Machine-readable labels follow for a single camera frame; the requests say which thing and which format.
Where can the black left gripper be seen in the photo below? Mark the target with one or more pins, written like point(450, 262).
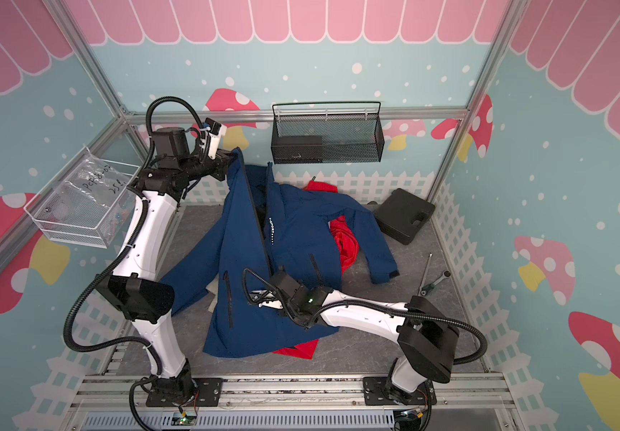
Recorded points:
point(221, 163)

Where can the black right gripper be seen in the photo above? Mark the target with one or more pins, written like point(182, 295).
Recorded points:
point(283, 312)

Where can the blue jacket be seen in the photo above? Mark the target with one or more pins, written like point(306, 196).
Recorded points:
point(266, 226)

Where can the beige jacket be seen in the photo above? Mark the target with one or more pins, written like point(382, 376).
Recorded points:
point(212, 288)

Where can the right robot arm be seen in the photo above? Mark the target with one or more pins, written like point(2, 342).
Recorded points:
point(431, 343)

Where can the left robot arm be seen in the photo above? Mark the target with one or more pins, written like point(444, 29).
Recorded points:
point(129, 283)

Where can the red jacket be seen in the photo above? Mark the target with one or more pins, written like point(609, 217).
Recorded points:
point(348, 248)

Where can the clear plastic bag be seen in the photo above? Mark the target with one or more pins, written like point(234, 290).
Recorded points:
point(94, 194)

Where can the black plastic tool case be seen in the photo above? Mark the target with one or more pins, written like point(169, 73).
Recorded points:
point(402, 215)

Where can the horizontal aluminium frame bar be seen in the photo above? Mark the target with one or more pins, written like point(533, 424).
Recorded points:
point(413, 113)

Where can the black wire mesh basket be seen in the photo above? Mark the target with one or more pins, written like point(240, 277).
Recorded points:
point(333, 139)

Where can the green handled ratchet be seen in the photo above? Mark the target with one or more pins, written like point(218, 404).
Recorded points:
point(426, 289)

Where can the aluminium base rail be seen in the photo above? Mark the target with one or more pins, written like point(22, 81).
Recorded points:
point(336, 402)

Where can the aluminium frame post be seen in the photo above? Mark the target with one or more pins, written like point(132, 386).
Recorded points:
point(115, 50)

